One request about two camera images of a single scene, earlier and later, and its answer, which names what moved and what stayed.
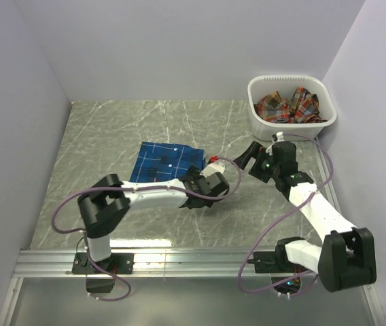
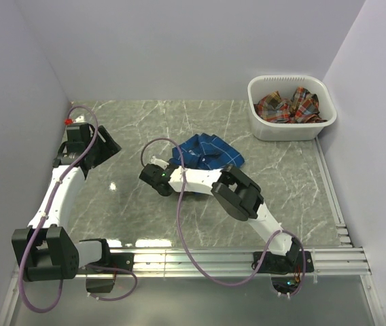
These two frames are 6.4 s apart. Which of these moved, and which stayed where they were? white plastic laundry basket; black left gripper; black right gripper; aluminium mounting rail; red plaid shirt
Moved: black left gripper; black right gripper
Stayed: red plaid shirt; white plastic laundry basket; aluminium mounting rail
